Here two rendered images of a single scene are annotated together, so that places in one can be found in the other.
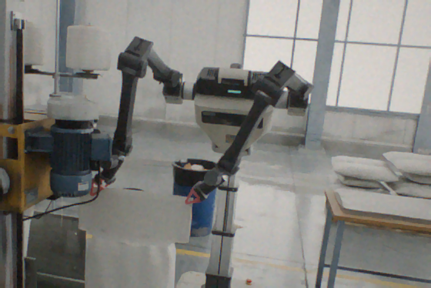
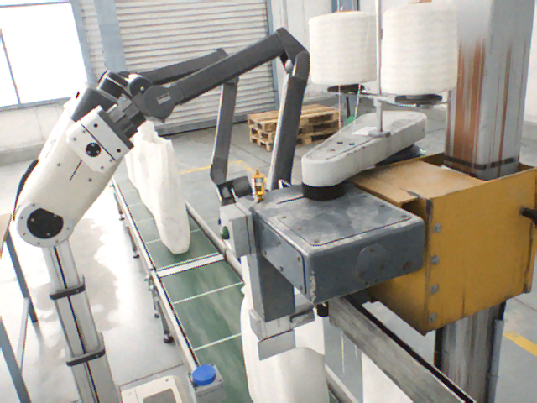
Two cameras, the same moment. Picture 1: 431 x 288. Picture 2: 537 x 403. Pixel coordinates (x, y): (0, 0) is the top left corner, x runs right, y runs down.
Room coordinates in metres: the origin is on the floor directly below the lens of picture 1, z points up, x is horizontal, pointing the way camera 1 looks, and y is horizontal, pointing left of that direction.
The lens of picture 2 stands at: (2.55, 1.18, 1.67)
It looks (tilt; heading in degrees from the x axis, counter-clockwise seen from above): 21 degrees down; 236
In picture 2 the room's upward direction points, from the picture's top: 6 degrees counter-clockwise
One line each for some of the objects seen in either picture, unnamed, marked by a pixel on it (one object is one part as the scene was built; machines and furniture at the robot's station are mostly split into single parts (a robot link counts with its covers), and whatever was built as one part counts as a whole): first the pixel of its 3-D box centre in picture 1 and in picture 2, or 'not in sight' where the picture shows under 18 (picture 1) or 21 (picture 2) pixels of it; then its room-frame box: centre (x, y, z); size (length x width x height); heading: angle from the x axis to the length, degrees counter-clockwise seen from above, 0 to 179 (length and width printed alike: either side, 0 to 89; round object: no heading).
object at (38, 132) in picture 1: (45, 141); not in sight; (1.57, 0.46, 1.27); 0.12 x 0.09 x 0.09; 168
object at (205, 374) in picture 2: not in sight; (204, 376); (2.20, 0.27, 0.84); 0.06 x 0.06 x 0.02
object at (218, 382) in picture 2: not in sight; (205, 385); (2.20, 0.27, 0.81); 0.08 x 0.08 x 0.06; 78
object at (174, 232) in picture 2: not in sight; (166, 190); (1.52, -1.53, 0.74); 0.47 x 0.22 x 0.72; 76
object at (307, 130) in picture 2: not in sight; (295, 126); (-1.74, -4.29, 0.22); 1.21 x 0.84 x 0.14; 168
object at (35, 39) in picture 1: (26, 44); (419, 48); (1.79, 0.60, 1.61); 0.15 x 0.14 x 0.17; 78
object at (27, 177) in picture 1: (16, 157); (445, 231); (1.67, 0.60, 1.18); 0.34 x 0.25 x 0.31; 168
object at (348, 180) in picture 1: (356, 177); not in sight; (4.99, -2.10, 0.44); 0.66 x 0.43 x 0.13; 168
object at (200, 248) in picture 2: not in sight; (156, 212); (1.37, -2.24, 0.34); 2.21 x 0.39 x 0.09; 78
